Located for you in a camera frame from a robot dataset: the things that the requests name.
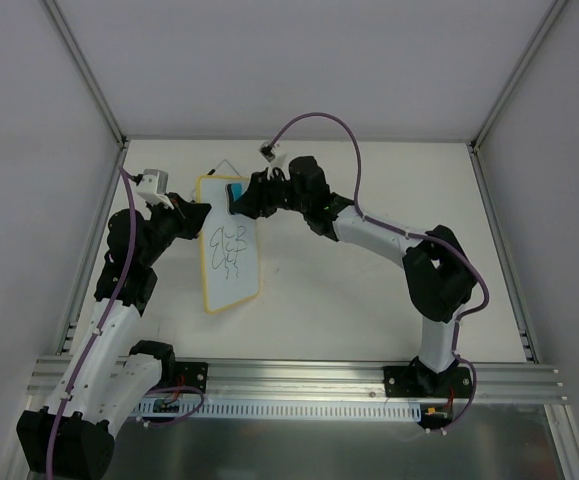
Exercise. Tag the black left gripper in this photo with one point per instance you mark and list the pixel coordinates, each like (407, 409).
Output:
(179, 216)

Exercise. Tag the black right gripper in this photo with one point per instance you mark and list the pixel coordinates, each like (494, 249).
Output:
(258, 195)

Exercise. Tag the yellow framed small whiteboard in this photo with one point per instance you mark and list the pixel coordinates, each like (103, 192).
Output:
(230, 261)

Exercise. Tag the blue bone shaped eraser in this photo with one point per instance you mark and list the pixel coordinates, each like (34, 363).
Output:
(234, 192)

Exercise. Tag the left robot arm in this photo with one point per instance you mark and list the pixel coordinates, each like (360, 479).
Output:
(73, 434)

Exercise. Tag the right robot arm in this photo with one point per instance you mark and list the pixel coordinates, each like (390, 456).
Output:
(439, 282)

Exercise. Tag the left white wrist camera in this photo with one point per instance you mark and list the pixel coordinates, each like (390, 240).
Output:
(152, 188)

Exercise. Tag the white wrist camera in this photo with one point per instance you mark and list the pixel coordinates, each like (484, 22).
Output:
(275, 157)
(152, 188)

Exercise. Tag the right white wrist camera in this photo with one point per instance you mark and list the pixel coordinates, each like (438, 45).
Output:
(275, 157)

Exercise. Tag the wire whiteboard stand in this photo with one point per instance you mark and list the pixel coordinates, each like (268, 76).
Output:
(223, 168)

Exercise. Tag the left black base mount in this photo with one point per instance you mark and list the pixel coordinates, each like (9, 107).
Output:
(191, 374)

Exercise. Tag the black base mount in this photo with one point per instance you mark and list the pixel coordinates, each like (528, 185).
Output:
(191, 374)
(401, 382)

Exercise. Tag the aluminium mounting rail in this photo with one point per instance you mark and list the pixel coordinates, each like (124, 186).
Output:
(496, 383)

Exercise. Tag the white slotted cable duct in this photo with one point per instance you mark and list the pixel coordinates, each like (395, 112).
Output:
(374, 410)

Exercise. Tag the left aluminium frame post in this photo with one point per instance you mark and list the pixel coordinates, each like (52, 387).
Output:
(76, 54)

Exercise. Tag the aluminium frame post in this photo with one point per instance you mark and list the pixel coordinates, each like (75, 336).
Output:
(76, 54)
(530, 51)

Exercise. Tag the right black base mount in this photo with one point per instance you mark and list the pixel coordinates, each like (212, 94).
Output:
(401, 382)

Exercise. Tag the right aluminium frame post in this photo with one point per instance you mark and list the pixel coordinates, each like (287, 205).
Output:
(530, 51)

